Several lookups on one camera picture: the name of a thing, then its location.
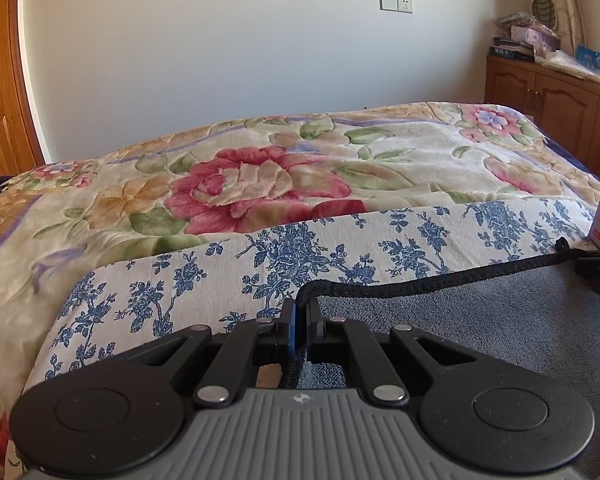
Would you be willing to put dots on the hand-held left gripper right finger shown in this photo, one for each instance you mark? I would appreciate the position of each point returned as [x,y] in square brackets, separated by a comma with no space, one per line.
[312,327]

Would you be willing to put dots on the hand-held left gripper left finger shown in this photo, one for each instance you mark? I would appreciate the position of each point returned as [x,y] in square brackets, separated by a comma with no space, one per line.
[290,327]

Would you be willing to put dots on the white blue floral sheet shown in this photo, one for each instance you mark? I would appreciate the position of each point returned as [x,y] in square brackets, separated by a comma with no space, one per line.
[330,255]

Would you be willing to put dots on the floral plush blanket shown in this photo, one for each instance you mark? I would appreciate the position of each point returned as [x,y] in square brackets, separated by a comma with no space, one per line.
[290,170]

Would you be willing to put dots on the wooden cabinet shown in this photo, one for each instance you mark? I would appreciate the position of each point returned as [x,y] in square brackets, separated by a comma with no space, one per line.
[545,100]

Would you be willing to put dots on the cream plastic bag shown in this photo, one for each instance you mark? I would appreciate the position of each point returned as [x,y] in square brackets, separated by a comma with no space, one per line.
[572,66]

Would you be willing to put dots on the blue box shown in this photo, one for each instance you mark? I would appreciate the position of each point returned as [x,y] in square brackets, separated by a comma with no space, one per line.
[597,59]

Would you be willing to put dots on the black book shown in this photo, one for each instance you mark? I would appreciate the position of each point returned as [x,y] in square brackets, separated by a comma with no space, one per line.
[510,52]

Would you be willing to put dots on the pink packet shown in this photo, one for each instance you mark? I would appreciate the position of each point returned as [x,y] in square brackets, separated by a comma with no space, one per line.
[532,36]

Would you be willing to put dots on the green round ornament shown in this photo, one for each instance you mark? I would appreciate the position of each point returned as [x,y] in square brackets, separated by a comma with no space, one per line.
[545,11]

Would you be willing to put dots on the beige curtain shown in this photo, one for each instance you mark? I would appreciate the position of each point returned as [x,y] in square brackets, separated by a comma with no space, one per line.
[570,5]

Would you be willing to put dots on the wooden door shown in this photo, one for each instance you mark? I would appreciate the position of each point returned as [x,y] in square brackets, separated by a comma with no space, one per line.
[0,75]

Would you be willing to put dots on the white wall socket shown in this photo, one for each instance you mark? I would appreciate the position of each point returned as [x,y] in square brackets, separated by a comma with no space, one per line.
[405,4]

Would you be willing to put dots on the white wall switch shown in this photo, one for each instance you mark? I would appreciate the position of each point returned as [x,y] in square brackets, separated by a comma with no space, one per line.
[388,2]

